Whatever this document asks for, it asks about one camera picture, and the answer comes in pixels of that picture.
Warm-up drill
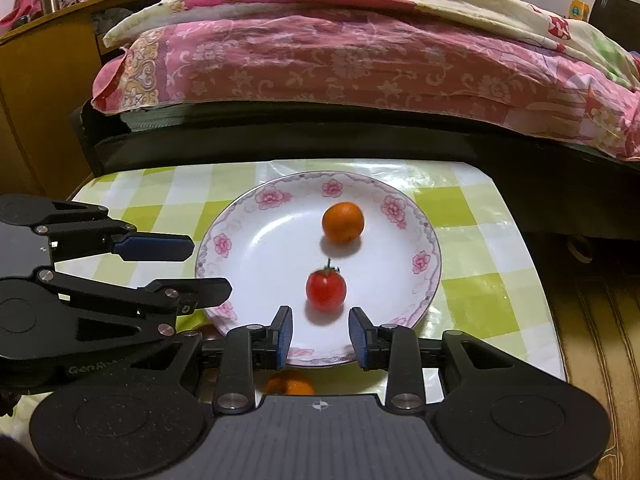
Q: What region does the wooden cabinet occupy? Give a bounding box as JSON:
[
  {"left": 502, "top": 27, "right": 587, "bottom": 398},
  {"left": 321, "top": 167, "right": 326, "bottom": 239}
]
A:
[{"left": 0, "top": 0, "right": 181, "bottom": 201}]

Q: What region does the green checkered tablecloth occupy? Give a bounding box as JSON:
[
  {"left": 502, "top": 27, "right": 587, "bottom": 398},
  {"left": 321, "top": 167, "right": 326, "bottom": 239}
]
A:
[{"left": 56, "top": 159, "right": 563, "bottom": 408}]

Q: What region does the small orange tangerine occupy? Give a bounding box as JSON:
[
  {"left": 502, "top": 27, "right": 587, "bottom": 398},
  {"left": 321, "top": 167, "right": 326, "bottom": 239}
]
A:
[{"left": 264, "top": 370, "right": 314, "bottom": 396}]

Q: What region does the pink floral quilt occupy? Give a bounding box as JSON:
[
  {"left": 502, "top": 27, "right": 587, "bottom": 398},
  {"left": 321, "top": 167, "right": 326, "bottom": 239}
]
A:
[{"left": 92, "top": 10, "right": 639, "bottom": 162}]

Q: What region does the dark bed frame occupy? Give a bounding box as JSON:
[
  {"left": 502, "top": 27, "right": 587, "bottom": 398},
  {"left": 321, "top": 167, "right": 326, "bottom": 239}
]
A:
[{"left": 70, "top": 102, "right": 639, "bottom": 240}]

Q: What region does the orange tangerine in plate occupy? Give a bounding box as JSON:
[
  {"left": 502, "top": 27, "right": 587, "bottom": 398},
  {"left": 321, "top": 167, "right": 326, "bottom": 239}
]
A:
[{"left": 321, "top": 202, "right": 364, "bottom": 245}]

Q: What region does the red cherry tomato in plate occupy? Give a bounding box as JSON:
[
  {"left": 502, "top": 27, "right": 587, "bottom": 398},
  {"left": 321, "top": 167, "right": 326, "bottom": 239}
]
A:
[{"left": 306, "top": 260, "right": 347, "bottom": 312}]

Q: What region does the white floral plate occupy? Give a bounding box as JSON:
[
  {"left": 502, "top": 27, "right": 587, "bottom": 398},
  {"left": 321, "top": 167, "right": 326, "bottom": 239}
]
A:
[{"left": 195, "top": 171, "right": 442, "bottom": 368}]

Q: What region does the dark wooden headboard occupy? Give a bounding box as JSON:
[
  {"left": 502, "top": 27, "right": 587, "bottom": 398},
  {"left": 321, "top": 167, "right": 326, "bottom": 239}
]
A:
[{"left": 589, "top": 0, "right": 640, "bottom": 52}]

